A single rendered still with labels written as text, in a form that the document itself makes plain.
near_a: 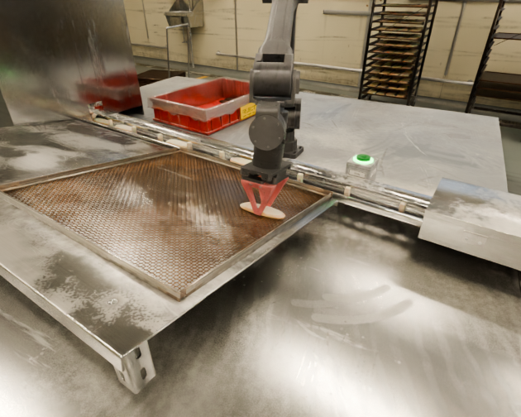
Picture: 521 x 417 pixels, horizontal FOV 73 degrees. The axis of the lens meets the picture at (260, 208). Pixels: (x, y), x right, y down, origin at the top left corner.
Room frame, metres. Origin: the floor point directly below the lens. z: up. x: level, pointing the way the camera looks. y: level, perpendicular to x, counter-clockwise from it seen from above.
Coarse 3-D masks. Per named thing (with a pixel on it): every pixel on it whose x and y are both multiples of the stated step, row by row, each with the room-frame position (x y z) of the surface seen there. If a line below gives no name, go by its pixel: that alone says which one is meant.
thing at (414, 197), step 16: (160, 128) 1.27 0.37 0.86; (176, 128) 1.27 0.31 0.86; (208, 144) 1.12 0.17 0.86; (224, 144) 1.12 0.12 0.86; (288, 160) 0.99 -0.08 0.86; (336, 176) 0.88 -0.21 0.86; (352, 176) 0.88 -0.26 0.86; (336, 192) 0.85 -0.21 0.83; (384, 192) 0.79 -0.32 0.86; (400, 192) 0.79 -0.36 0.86; (416, 192) 0.79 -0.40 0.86
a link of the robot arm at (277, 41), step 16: (272, 0) 0.88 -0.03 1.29; (288, 0) 0.86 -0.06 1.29; (304, 0) 0.95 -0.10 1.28; (272, 16) 0.80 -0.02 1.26; (288, 16) 0.80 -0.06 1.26; (272, 32) 0.74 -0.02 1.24; (288, 32) 0.74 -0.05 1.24; (272, 48) 0.68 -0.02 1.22; (288, 48) 0.68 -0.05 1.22; (256, 64) 0.64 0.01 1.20; (272, 64) 0.64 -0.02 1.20; (288, 64) 0.64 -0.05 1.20; (256, 80) 0.62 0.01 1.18; (272, 80) 0.62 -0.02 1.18; (288, 80) 0.61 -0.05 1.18; (272, 96) 0.63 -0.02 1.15; (288, 96) 0.63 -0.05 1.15
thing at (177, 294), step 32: (128, 160) 0.85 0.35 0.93; (160, 160) 0.89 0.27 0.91; (192, 160) 0.92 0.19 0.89; (224, 160) 0.91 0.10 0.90; (0, 192) 0.58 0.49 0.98; (288, 192) 0.73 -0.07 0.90; (320, 192) 0.74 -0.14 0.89; (160, 224) 0.52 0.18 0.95; (288, 224) 0.55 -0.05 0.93; (128, 256) 0.41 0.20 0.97; (160, 256) 0.41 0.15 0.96; (224, 256) 0.43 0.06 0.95; (160, 288) 0.34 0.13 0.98; (192, 288) 0.34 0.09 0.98
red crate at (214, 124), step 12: (156, 108) 1.46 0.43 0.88; (204, 108) 1.65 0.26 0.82; (240, 108) 1.46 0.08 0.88; (156, 120) 1.46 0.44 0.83; (168, 120) 1.43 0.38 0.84; (180, 120) 1.39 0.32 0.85; (192, 120) 1.35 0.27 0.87; (216, 120) 1.35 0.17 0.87; (228, 120) 1.41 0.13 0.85; (240, 120) 1.46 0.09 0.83; (204, 132) 1.31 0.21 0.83
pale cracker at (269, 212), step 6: (240, 204) 0.63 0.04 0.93; (246, 204) 0.62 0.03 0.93; (258, 204) 0.62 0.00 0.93; (246, 210) 0.61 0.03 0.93; (252, 210) 0.60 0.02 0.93; (264, 210) 0.59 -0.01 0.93; (270, 210) 0.60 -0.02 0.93; (276, 210) 0.60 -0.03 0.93; (270, 216) 0.58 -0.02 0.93; (276, 216) 0.58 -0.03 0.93; (282, 216) 0.58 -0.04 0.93
